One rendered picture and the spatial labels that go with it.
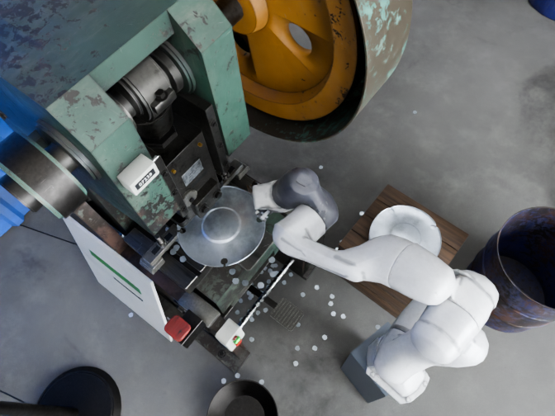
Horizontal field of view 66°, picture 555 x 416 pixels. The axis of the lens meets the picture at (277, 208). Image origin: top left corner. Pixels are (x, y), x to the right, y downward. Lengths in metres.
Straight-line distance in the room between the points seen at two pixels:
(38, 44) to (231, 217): 0.76
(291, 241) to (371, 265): 0.19
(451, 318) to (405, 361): 0.30
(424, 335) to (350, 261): 0.21
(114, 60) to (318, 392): 1.61
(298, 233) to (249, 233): 0.40
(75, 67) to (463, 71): 2.51
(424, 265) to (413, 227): 0.97
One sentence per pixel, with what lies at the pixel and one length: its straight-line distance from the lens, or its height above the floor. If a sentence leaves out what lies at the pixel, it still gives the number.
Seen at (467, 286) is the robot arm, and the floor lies 1.16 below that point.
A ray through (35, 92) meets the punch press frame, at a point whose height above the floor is 1.50.
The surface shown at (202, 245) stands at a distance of 1.40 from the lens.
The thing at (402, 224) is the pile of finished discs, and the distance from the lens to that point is 1.88.
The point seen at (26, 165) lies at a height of 1.41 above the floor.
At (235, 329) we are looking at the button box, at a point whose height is 0.63.
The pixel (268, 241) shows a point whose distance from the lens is 1.38.
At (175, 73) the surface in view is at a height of 1.35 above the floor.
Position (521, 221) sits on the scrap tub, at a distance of 2.08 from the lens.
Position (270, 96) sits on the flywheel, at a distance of 1.34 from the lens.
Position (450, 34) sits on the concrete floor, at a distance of 3.25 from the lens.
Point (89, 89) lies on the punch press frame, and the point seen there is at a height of 1.49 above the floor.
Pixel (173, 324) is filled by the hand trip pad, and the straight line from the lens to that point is 1.37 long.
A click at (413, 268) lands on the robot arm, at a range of 0.92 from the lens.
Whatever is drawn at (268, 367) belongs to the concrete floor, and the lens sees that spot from 2.07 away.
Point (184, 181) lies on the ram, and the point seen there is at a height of 1.07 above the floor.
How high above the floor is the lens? 2.05
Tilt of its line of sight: 63 degrees down
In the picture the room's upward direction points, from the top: 6 degrees counter-clockwise
